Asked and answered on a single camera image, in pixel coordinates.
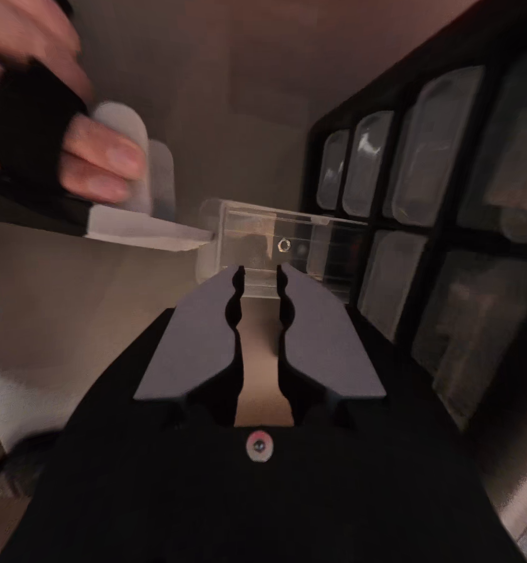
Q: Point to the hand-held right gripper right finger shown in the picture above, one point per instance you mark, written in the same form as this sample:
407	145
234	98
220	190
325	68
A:
334	352

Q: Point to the small metal nut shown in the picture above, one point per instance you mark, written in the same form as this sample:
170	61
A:
279	245

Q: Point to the person's left hand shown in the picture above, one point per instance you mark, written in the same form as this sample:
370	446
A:
105	163

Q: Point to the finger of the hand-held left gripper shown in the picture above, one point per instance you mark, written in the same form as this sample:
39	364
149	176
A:
149	230
162	180

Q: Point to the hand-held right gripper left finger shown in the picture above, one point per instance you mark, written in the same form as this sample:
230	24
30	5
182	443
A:
189	352

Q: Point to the clear plastic drawer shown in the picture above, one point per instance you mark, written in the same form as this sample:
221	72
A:
246	229

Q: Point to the black drawer cabinet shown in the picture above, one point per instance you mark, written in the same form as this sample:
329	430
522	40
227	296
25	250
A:
439	237

